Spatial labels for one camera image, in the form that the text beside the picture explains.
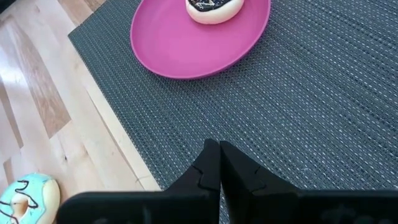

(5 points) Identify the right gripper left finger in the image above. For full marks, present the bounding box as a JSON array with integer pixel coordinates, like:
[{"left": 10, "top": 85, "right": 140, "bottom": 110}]
[{"left": 57, "top": 139, "right": 221, "bottom": 224}]

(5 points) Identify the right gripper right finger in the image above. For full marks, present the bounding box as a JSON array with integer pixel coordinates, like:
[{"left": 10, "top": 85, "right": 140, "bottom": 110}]
[{"left": 220, "top": 141, "right": 398, "bottom": 224}]

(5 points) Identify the large mint donut black squiggle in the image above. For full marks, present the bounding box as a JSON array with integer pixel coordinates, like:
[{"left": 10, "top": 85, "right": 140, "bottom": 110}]
[{"left": 0, "top": 172, "right": 61, "bottom": 224}]

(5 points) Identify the large chocolate frosted donut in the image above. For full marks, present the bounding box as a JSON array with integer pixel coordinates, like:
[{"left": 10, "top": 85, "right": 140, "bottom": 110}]
[{"left": 185, "top": 0, "right": 246, "bottom": 26}]

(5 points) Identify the grey woven placemat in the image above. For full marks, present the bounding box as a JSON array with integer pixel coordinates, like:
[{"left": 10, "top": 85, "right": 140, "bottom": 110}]
[{"left": 67, "top": 0, "right": 398, "bottom": 224}]

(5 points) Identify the pink plate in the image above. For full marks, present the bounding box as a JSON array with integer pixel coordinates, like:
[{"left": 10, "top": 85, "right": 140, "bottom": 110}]
[{"left": 129, "top": 0, "right": 272, "bottom": 80}]

